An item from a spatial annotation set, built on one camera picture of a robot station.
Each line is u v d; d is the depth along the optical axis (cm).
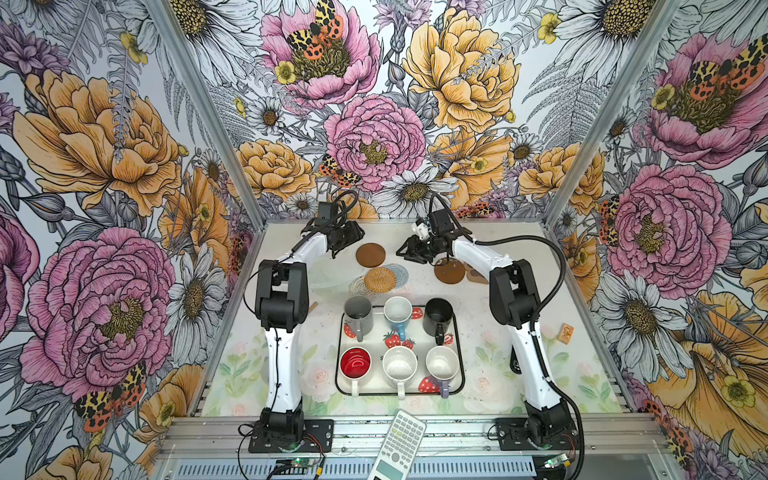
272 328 60
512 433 74
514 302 64
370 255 114
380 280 102
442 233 87
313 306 99
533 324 64
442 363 85
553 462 72
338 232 94
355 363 83
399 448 72
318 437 73
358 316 91
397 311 91
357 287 102
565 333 91
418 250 96
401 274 105
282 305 59
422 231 100
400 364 85
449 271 105
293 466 72
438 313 92
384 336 92
